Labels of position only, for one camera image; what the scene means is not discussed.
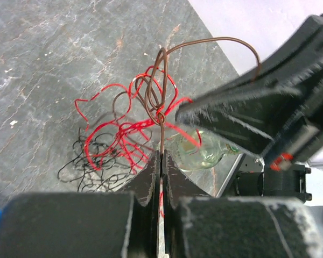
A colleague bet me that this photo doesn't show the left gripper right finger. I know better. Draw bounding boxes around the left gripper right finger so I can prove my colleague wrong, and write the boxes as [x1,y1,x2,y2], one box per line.
[162,151,323,257]

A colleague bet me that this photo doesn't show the left glass bottle green cap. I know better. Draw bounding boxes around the left glass bottle green cap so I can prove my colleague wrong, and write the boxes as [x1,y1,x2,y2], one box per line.
[164,129,240,171]

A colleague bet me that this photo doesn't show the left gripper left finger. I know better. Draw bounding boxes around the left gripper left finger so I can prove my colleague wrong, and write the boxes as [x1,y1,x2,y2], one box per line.
[0,151,161,257]

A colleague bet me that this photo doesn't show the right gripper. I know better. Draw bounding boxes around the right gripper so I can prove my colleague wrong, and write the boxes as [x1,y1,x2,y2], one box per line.
[174,15,323,173]

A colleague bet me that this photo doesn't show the brown wire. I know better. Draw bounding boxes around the brown wire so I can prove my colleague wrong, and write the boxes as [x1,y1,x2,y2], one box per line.
[111,37,261,173]

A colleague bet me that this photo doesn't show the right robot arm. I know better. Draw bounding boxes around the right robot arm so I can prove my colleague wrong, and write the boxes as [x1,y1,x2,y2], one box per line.
[175,14,323,201]

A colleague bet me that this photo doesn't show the red black wire bundle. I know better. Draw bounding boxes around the red black wire bundle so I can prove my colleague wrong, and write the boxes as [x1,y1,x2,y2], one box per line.
[57,66,202,193]

